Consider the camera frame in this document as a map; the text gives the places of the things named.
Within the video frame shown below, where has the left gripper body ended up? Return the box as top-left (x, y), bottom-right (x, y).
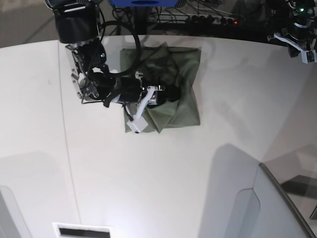
top-left (279, 21), bottom-right (317, 59)

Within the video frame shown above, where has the black power strip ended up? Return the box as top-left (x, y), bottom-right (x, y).
top-left (158, 13), bottom-right (234, 25)

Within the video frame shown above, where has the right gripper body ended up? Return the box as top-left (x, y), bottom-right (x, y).
top-left (99, 74), bottom-right (181, 108)

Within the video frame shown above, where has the grey table leg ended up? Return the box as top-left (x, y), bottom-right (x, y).
top-left (133, 7), bottom-right (151, 35)

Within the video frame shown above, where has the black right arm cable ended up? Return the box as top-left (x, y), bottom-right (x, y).
top-left (99, 20), bottom-right (142, 77)

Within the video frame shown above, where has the green t-shirt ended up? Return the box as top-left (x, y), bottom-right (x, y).
top-left (119, 42), bottom-right (202, 134)

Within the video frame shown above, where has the blue plastic bin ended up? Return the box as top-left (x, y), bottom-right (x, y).
top-left (109, 0), bottom-right (178, 7)

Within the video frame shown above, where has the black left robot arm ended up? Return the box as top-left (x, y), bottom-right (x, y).
top-left (275, 0), bottom-right (317, 63)

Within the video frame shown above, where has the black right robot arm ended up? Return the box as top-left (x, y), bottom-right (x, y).
top-left (45, 0), bottom-right (181, 108)

